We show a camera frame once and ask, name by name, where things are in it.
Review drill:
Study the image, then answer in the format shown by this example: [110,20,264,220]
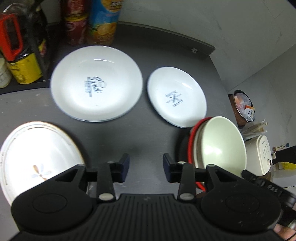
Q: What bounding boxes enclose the large soy sauce bottle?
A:
[1,2,43,84]

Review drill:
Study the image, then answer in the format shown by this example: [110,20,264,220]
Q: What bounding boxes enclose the white plate blue script logo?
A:
[50,46,143,122]

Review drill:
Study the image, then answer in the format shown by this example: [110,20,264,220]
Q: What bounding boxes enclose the small white plate cross logo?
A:
[147,67,207,128]

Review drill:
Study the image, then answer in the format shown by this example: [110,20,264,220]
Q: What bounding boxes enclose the red cola can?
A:
[64,0,89,16]
[65,15,88,45]

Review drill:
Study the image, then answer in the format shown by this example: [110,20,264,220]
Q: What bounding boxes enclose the red and black bowl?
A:
[178,117,212,191]

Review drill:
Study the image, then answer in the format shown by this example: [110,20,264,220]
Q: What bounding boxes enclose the orange juice bottle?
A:
[86,0,123,46]

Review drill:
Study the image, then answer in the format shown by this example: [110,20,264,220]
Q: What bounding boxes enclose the brown pot with trash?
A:
[228,90,255,128]

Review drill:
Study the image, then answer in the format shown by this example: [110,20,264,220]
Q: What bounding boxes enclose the black metal kitchen rack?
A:
[0,0,52,95]

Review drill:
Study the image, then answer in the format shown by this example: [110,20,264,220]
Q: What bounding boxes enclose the small white label jar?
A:
[0,58,12,88]

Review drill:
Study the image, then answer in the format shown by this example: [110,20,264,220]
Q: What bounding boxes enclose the large white plate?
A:
[1,121,84,204]

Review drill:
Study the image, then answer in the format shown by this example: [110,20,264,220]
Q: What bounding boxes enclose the red cola can upper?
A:
[64,0,89,16]

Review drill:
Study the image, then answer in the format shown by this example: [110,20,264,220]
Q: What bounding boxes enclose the person's hand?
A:
[273,224,296,241]

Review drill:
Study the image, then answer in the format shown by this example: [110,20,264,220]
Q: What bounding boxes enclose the cream electric kettle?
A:
[245,135,272,176]

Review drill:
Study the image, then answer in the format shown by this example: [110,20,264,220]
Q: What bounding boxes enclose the red cola can lower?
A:
[65,15,88,45]

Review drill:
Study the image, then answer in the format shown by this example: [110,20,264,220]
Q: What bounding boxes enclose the cream bowl patterned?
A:
[192,121,207,169]

